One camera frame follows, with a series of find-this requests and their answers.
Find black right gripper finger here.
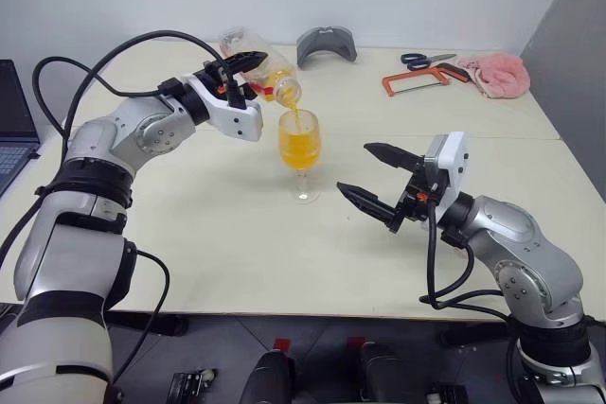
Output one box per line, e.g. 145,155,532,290
336,181,397,226
363,141,425,172

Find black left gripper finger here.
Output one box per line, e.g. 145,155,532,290
221,50,270,75

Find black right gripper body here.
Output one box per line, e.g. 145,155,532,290
385,157,451,235

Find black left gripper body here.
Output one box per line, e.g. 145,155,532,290
193,59,260,102

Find clear plastic juice bottle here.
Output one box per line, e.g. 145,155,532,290
218,27,303,110

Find wine glass with orange juice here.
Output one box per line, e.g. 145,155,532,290
277,109,322,205

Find gray curved face pad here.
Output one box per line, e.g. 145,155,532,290
295,25,359,69

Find orange hacksaw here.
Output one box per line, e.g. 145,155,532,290
382,61,472,97

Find pink cloth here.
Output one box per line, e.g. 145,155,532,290
454,52,531,101

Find dark rounded shape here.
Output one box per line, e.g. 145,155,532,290
358,341,419,404
238,349,297,404

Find dark laptop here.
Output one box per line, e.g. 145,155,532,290
0,59,42,197

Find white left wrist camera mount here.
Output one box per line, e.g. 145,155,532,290
182,73,264,143

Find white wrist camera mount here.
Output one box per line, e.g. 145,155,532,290
423,131,470,223
182,73,264,143

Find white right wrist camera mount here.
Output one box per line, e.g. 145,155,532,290
423,131,470,223

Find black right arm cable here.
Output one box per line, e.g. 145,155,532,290
419,193,515,323

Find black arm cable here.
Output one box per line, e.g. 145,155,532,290
419,193,515,323
31,29,247,159

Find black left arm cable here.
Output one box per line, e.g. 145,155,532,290
31,29,247,159

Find blue handled scissors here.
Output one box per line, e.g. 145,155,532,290
400,52,458,70

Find black left elbow cable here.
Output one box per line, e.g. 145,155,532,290
112,247,171,389

